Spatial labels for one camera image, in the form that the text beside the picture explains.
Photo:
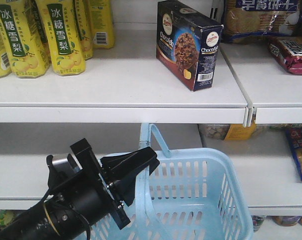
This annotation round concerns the yellow pear drink bottle left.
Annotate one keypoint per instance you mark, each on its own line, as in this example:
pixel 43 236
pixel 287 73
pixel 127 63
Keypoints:
pixel 26 53

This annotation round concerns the clear water bottle bottom shelf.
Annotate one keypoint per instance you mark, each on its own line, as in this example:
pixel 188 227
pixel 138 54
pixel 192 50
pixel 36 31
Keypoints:
pixel 257 221

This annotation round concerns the yellow pear drink bottle back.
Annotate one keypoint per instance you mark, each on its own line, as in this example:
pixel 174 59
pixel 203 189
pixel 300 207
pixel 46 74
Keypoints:
pixel 101 23

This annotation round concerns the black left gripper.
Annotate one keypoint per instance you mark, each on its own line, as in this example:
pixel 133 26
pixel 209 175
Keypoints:
pixel 98 189

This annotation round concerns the white store shelving unit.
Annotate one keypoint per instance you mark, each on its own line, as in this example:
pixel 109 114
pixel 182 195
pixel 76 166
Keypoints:
pixel 123 87

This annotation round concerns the dark blue cookie box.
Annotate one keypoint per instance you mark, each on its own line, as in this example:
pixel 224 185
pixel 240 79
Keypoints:
pixel 187 43

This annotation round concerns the light blue shopping basket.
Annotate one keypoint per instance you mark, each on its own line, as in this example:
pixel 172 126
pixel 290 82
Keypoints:
pixel 193 194

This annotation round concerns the yellow pear drink bottle front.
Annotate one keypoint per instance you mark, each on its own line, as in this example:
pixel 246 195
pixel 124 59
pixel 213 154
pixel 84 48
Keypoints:
pixel 63 41

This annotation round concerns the red biscuit packet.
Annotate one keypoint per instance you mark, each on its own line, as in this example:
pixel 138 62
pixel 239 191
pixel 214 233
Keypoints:
pixel 287 50

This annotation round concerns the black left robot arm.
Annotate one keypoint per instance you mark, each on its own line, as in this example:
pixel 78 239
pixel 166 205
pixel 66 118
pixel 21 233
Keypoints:
pixel 35 223

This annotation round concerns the blue snack bag lower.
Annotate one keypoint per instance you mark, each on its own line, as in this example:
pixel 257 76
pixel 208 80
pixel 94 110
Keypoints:
pixel 294 137

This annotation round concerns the yellow pear drink bottle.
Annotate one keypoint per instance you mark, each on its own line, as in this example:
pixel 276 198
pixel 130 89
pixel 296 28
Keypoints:
pixel 26 53
pixel 63 41
pixel 101 23

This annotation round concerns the blue breakfast biscuit bag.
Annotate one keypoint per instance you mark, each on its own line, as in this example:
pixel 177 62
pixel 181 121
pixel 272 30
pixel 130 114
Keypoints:
pixel 248 21

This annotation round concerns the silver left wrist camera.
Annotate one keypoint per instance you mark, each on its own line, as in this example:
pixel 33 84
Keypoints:
pixel 65 165

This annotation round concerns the yellow snack bag lower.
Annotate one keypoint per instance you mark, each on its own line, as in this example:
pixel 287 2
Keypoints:
pixel 238 132

